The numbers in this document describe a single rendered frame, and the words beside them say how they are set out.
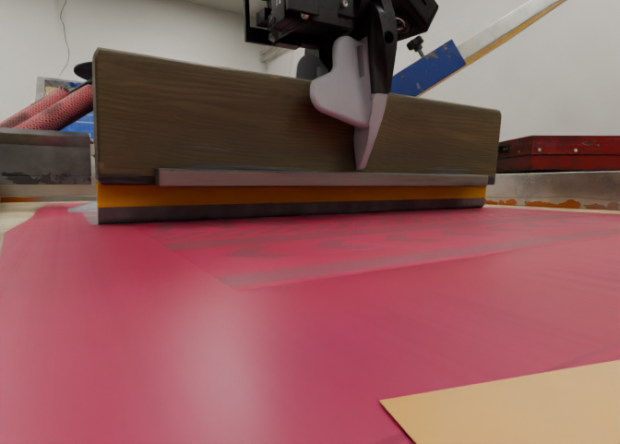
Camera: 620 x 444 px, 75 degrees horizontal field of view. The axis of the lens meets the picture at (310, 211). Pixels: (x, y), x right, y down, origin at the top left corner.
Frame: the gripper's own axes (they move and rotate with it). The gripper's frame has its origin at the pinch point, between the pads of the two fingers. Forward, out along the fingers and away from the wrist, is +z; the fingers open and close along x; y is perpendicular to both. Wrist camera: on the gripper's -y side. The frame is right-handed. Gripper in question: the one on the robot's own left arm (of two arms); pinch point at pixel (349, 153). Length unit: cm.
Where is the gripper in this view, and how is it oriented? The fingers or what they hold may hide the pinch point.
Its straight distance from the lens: 32.7
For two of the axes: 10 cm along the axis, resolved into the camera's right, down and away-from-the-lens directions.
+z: 0.3, 10.0, 0.9
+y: -8.5, 0.7, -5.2
